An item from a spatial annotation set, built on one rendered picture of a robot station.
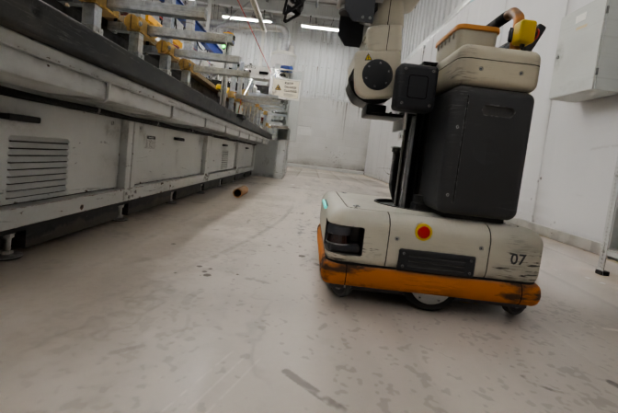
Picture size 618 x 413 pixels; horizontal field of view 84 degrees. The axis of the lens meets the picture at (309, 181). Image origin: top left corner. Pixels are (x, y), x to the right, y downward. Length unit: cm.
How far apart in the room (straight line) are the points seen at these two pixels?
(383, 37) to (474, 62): 31
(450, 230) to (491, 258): 15
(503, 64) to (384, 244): 63
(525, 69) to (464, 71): 18
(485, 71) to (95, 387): 119
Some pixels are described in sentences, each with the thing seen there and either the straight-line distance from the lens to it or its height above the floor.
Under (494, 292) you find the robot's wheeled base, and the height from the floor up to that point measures 9.
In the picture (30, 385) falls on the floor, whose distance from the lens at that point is 79.
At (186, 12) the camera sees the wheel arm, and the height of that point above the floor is 80.
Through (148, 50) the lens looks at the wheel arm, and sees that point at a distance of 175.
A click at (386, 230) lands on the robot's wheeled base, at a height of 23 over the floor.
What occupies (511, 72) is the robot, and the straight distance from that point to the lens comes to 122.
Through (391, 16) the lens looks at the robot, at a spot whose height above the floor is 94.
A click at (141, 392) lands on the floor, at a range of 73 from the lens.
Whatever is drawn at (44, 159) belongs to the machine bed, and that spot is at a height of 31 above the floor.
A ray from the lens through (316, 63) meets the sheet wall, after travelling 1229.
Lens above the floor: 42
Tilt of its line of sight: 4 degrees down
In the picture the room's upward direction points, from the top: 7 degrees clockwise
